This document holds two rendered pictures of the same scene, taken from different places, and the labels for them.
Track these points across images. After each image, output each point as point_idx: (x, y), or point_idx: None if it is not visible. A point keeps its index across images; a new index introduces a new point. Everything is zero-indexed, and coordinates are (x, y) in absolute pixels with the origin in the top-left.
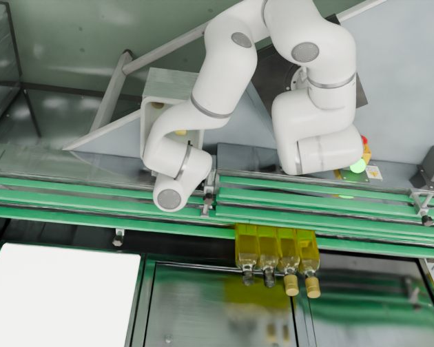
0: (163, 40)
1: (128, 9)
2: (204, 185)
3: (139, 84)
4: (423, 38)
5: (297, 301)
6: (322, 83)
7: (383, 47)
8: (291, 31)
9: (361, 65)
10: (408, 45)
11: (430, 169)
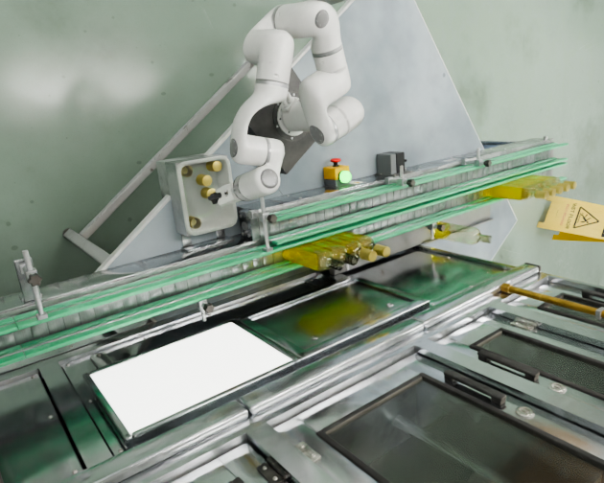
0: (103, 205)
1: (58, 186)
2: (251, 233)
3: (89, 264)
4: None
5: (375, 284)
6: (330, 51)
7: None
8: (310, 8)
9: None
10: None
11: (385, 168)
